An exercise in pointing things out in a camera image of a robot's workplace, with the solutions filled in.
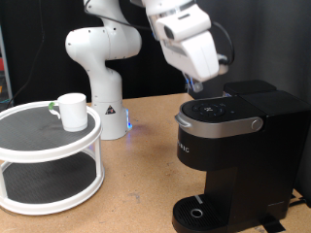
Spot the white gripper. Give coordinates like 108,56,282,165
151,11,221,93

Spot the black Keurig coffee machine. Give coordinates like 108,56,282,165
171,79,311,233

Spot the white mug with green-marked handle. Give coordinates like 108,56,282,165
48,92,88,133

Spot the black curtain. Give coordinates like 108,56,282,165
0,0,192,108

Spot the dark grey partition panel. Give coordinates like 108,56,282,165
186,0,311,208

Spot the black tape strip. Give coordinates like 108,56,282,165
259,216,287,233

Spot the white two-tier turntable shelf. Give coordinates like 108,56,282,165
0,100,105,216

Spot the black camera cable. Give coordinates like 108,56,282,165
6,0,235,108

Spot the black power cable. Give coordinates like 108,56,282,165
287,196,308,209

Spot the grey metal frame post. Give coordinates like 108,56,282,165
0,25,15,110

